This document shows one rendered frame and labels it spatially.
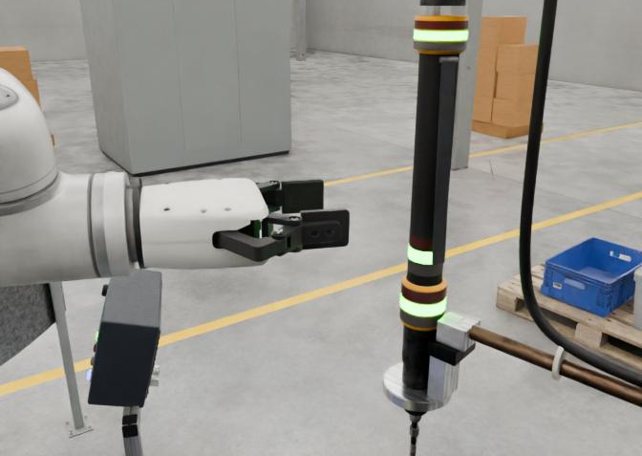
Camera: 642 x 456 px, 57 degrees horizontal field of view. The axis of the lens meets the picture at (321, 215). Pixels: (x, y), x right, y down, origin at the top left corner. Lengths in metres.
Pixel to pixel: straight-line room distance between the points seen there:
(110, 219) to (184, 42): 6.21
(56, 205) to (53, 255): 0.04
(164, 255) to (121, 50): 6.03
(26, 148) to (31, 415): 2.80
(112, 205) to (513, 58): 8.27
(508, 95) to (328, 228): 8.31
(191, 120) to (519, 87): 4.44
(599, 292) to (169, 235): 3.32
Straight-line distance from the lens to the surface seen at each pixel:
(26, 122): 0.45
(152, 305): 1.28
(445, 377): 0.59
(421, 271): 0.55
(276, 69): 7.14
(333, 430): 2.83
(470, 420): 2.96
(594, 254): 4.27
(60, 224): 0.47
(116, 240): 0.46
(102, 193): 0.47
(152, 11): 6.54
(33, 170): 0.45
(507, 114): 8.72
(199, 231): 0.45
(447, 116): 0.51
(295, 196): 0.55
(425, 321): 0.57
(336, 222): 0.47
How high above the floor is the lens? 1.83
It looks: 20 degrees down
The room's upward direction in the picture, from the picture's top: straight up
